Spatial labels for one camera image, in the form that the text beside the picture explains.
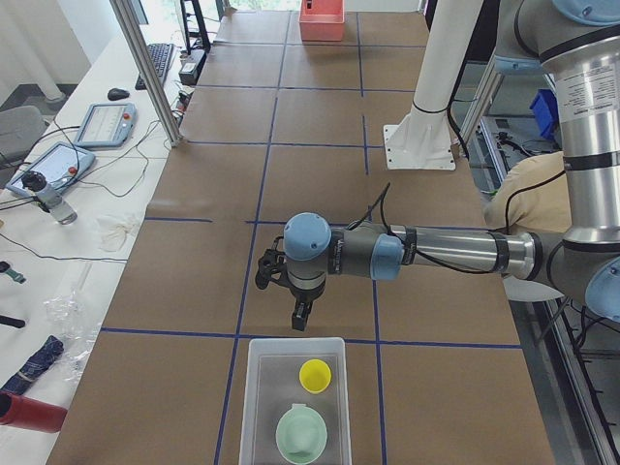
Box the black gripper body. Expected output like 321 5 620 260
290 280 326 331

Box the yellow plastic cup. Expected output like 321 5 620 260
298 358 332 394

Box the pale green bowl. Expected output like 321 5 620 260
275 404 327 464

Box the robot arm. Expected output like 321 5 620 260
256 1 619 330

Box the clear plastic storage box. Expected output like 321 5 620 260
238 337 353 464

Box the white crumpled cloth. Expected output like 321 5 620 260
96 213 141 252

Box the seated person beige shirt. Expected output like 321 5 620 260
483 151 572 234

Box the folded blue umbrella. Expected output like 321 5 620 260
1 335 64 395

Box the teach pendant far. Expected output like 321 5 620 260
74 103 137 149

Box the teach pendant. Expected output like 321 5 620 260
5 142 96 198
74 103 137 149

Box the teach pendant near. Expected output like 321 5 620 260
5 142 96 198

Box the pink plastic tray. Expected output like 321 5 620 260
298 0 345 42

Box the black computer mouse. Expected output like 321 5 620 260
107 87 130 102

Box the black keyboard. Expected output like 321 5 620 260
147 43 175 84

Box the clear water bottle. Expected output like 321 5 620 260
21 170 78 225

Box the red bottle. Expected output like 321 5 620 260
1 391 68 433

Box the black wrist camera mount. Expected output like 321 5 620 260
255 249 290 290

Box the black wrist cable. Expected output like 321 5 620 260
270 181 568 275

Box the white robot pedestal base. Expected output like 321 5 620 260
384 0 491 171

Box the aluminium frame post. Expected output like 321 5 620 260
109 0 182 147

